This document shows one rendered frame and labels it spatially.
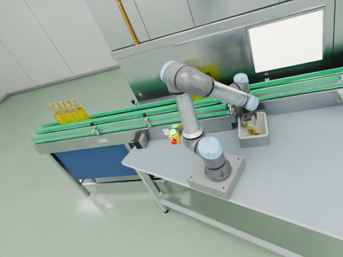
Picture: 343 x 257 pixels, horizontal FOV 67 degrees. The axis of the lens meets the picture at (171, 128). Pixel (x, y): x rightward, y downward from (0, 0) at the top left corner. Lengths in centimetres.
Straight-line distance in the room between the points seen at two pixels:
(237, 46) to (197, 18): 31
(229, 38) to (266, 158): 78
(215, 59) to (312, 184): 96
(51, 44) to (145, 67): 437
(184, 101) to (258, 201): 64
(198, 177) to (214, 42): 87
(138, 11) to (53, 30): 429
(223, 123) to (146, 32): 80
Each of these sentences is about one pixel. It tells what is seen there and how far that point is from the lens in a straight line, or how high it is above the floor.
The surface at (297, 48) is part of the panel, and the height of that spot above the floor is 110.
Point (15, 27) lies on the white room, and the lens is 651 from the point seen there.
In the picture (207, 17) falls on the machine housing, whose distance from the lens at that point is 175.
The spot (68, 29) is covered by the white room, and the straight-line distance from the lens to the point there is 582.
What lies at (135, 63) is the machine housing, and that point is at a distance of 199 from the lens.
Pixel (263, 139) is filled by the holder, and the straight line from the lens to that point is 164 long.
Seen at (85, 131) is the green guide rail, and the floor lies 92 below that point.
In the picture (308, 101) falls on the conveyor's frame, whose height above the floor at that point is 82.
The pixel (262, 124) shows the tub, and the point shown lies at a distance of 180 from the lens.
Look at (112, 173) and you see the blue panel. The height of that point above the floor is 39.
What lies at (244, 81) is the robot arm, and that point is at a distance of 149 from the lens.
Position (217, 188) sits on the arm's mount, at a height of 83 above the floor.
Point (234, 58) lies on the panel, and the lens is 182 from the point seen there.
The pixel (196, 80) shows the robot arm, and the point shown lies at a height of 143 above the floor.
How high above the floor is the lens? 197
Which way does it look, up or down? 37 degrees down
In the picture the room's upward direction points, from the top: 25 degrees counter-clockwise
